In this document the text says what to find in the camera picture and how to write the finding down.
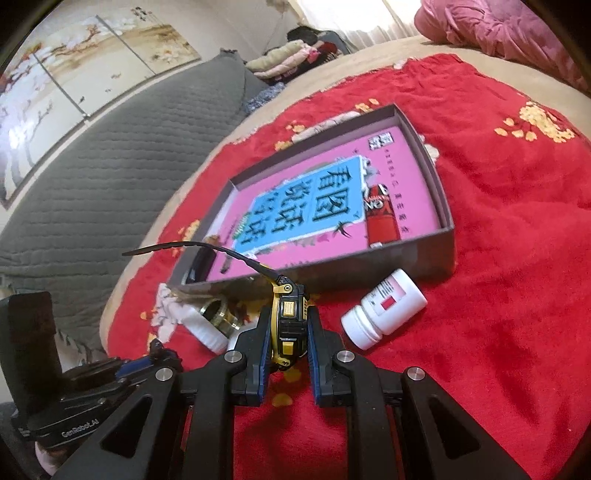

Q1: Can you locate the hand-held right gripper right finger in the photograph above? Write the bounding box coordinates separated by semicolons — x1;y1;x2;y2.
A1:
305;307;532;480

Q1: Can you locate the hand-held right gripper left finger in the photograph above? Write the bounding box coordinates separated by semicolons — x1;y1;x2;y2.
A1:
60;307;273;480

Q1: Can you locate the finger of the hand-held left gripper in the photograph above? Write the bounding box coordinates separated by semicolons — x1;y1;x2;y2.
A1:
148;339;184;371
116;357;158;377

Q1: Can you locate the white ribbed cylinder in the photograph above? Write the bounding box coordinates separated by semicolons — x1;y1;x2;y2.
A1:
182;308;232;355

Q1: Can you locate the black and yellow wristwatch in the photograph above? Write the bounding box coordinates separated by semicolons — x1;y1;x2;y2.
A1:
121;240;311;372

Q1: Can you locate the white pill bottle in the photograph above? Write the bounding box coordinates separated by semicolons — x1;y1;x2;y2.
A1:
341;270;428;350

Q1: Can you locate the shallow brown cardboard box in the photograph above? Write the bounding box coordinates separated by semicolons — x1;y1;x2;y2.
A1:
166;104;456;303

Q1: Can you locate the red lighter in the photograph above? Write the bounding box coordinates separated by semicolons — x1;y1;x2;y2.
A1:
364;182;402;248

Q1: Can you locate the person's left hand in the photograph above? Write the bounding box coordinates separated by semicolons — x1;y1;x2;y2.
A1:
34;445;75;478

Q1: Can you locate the red floral blanket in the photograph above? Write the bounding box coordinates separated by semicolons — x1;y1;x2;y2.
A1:
99;53;591;480

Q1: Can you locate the grey quilted headboard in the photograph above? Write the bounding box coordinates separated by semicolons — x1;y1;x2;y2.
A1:
0;48;269;393

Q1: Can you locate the pink and blue book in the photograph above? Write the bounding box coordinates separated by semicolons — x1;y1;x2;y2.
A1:
205;124;441;280

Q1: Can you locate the blue patterned cloth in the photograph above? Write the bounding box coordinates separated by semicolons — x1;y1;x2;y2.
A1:
245;85;282;114

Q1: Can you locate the beige folded blanket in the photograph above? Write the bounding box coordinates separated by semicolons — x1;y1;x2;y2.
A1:
247;41;305;72

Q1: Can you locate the beige bed sheet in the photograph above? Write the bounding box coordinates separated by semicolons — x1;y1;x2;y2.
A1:
99;32;481;352

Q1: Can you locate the black garment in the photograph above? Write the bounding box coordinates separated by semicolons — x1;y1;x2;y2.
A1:
286;25;324;45

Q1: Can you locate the white curtain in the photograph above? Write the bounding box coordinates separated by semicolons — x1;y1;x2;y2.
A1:
295;0;428;47

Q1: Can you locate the pink quilt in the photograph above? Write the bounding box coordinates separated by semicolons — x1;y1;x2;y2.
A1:
413;0;587;90

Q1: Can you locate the gold round ring piece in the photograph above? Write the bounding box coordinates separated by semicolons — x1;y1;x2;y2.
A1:
199;298;243;334

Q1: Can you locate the floral wall painting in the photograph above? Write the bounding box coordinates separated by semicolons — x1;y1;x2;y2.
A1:
0;4;202;208

